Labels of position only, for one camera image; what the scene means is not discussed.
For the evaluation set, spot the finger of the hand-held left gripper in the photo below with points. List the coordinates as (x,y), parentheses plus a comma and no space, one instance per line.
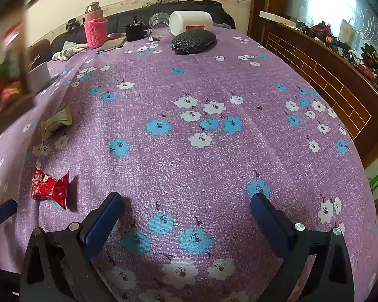
(3,211)

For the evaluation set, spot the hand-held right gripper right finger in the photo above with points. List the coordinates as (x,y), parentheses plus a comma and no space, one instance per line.
(267,223)

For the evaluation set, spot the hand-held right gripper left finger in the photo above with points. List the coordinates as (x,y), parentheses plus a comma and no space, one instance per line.
(104,223)

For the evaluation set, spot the red doll print snack packet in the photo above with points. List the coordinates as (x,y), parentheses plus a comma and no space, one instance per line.
(48,188)

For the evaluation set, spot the pale green snack packet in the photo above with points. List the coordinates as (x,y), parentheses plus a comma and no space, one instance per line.
(55,125)

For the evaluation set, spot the cardboard box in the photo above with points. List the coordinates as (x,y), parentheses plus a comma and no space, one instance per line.
(25,78)

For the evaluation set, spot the purple floral tablecloth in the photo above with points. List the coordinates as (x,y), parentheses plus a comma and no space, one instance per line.
(192,170)

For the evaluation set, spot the grey mug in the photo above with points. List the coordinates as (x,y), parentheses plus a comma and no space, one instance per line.
(40,77)

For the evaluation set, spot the wooden cabinet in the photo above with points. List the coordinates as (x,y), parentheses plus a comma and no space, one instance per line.
(318,69)

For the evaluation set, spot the brown armchair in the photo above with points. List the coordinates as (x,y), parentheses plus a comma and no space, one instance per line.
(39,47)

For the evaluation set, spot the white cloth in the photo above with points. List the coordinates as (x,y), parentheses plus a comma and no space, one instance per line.
(67,52)

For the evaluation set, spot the pink sleeved thermos flask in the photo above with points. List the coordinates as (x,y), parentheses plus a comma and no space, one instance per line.
(96,34)

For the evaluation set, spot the small black pot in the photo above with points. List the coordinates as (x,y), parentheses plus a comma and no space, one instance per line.
(134,31)

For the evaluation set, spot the pile of tools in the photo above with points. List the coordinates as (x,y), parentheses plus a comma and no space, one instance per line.
(349,45)

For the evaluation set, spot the black patterned pouch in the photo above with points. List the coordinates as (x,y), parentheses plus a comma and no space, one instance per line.
(193,41)

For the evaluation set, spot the black clamp tool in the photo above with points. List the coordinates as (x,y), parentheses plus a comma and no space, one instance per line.
(71,24)

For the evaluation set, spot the black leather sofa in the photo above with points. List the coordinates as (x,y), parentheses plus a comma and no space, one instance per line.
(119,22)

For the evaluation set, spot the white flat box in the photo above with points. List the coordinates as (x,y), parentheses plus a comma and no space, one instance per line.
(277,19)

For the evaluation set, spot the white plastic jar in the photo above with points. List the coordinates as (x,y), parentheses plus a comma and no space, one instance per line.
(190,22)

